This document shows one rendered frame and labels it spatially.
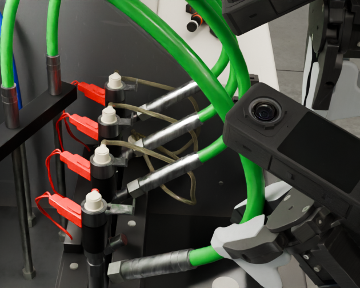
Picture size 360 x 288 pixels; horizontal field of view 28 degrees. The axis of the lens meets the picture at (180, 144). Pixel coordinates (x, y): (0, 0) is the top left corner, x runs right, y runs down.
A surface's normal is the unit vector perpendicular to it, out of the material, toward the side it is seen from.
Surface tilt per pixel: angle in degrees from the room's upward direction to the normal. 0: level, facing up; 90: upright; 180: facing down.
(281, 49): 0
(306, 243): 92
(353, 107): 93
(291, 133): 19
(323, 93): 113
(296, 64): 0
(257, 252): 94
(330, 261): 103
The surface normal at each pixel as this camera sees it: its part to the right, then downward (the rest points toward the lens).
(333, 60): 0.00, 0.40
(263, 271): -0.58, 0.61
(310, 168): 0.04, -0.56
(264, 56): 0.05, -0.80
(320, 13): -1.00, -0.05
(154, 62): -0.02, 0.59
